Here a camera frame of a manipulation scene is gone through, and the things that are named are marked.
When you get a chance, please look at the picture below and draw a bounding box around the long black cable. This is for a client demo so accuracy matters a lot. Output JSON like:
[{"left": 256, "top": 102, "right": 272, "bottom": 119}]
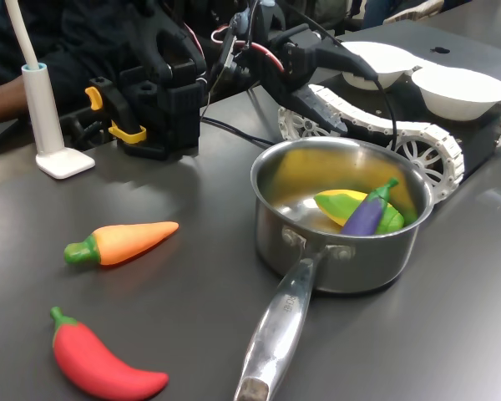
[{"left": 200, "top": 0, "right": 398, "bottom": 150}]

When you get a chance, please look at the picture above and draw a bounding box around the black office chair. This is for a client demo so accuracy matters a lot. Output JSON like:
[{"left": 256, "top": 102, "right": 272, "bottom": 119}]
[{"left": 283, "top": 0, "right": 347, "bottom": 37}]

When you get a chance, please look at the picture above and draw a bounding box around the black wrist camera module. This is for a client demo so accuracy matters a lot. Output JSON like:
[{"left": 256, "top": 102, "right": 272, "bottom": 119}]
[{"left": 215, "top": 12, "right": 245, "bottom": 83}]

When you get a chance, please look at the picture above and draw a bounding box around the pale grey putty lump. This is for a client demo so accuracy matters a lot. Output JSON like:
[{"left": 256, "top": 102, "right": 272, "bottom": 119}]
[{"left": 232, "top": 0, "right": 277, "bottom": 30}]

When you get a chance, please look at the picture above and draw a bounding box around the white post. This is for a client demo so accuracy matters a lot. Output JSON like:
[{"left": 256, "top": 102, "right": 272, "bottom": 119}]
[{"left": 3, "top": 0, "right": 96, "bottom": 180}]

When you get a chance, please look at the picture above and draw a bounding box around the white bowl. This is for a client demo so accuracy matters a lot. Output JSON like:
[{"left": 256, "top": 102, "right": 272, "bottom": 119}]
[
  {"left": 340, "top": 40, "right": 419, "bottom": 91},
  {"left": 411, "top": 66, "right": 501, "bottom": 123}
]

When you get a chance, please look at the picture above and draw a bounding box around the white-tracked small vehicle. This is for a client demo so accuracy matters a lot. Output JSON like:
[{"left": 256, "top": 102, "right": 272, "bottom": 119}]
[{"left": 277, "top": 73, "right": 501, "bottom": 205}]

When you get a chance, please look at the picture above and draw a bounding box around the red toy chilli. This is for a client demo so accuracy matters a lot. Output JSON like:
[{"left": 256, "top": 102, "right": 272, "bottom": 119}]
[{"left": 49, "top": 307, "right": 170, "bottom": 398}]

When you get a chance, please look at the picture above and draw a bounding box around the person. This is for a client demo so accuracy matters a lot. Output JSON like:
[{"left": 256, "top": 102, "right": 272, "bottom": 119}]
[
  {"left": 361, "top": 0, "right": 475, "bottom": 27},
  {"left": 0, "top": 0, "right": 159, "bottom": 126}
]

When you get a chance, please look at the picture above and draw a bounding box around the black and yellow clip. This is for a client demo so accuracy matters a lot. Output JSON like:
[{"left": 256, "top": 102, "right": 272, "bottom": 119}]
[{"left": 84, "top": 76, "right": 148, "bottom": 156}]

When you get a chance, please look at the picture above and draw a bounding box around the steel pan with long handle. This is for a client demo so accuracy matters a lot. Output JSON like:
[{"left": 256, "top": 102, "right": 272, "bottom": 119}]
[{"left": 233, "top": 136, "right": 436, "bottom": 401}]

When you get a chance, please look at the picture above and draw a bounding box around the purple toy aubergine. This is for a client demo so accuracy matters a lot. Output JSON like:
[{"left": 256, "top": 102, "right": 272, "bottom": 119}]
[{"left": 340, "top": 177, "right": 401, "bottom": 237}]

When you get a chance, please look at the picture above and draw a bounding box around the grey laptop with logo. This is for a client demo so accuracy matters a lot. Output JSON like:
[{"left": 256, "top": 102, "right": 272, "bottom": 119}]
[{"left": 335, "top": 19, "right": 501, "bottom": 89}]

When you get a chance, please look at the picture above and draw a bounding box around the orange toy carrot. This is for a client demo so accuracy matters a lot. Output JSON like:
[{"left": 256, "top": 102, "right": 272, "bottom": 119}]
[{"left": 63, "top": 221, "right": 180, "bottom": 267}]

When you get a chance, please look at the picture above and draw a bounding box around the yellow green toy corn cob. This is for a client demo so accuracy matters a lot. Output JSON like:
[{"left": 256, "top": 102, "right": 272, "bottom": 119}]
[{"left": 314, "top": 189, "right": 406, "bottom": 236}]

